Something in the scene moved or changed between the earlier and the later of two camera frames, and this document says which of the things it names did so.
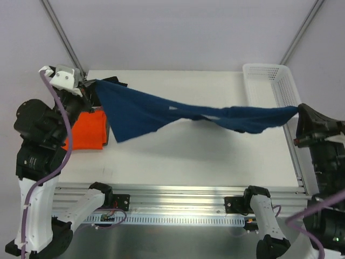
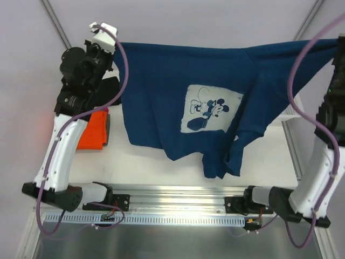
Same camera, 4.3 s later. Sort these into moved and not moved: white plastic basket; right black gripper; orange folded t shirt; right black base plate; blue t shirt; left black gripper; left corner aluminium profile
Moved: blue t shirt; left black gripper; white plastic basket; right black gripper
Not moved: right black base plate; orange folded t shirt; left corner aluminium profile
